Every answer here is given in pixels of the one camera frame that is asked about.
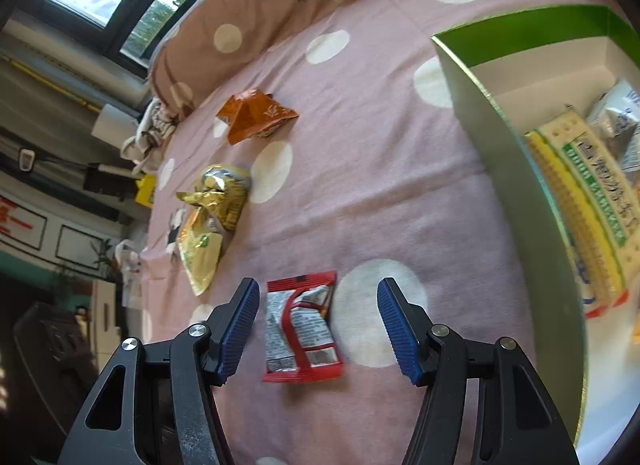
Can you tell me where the white bag with handles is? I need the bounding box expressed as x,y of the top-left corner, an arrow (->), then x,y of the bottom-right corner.
112,240 -> 143,282

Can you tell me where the small red snack packet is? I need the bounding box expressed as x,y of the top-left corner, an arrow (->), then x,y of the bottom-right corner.
262,270 -> 346,385

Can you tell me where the white blue snack packet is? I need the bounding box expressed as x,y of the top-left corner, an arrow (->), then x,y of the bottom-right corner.
570,79 -> 640,321

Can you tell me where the yellow cracker packet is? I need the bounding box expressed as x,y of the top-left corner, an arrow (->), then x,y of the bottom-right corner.
522,105 -> 640,306

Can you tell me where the dark chair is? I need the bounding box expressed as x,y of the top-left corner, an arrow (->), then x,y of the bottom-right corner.
12,302 -> 101,396

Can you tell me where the white cabinet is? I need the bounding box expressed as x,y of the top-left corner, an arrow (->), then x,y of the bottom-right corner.
92,280 -> 151,361

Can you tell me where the gold foil snack packet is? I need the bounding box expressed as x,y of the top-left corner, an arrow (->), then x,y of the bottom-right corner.
175,164 -> 251,232

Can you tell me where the orange snack packet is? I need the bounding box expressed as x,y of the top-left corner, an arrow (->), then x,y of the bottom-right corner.
216,88 -> 300,145

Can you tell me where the pink polka dot pillow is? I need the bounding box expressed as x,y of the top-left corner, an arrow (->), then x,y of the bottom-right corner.
147,0 -> 596,113

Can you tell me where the green yellow chips bag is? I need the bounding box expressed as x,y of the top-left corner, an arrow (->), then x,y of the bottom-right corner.
176,205 -> 224,297

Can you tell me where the pink dotted blanket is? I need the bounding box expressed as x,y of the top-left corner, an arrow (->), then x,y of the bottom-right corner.
140,0 -> 631,465

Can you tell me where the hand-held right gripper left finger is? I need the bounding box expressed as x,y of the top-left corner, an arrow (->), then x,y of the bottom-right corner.
57,276 -> 261,465

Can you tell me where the yellow cardboard box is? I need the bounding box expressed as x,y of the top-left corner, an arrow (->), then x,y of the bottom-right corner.
134,172 -> 157,208

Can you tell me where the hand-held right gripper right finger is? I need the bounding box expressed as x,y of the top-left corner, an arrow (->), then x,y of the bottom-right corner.
376,276 -> 581,465

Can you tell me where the framed wall poster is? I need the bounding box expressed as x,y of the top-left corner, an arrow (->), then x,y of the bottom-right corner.
54,224 -> 102,272

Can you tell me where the green cardboard box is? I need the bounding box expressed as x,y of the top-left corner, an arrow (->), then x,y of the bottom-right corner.
431,4 -> 640,451

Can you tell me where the striped clothes pile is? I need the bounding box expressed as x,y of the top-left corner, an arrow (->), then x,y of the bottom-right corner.
122,98 -> 178,176

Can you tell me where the potted plant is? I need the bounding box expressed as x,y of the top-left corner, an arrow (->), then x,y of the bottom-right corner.
55,239 -> 117,296

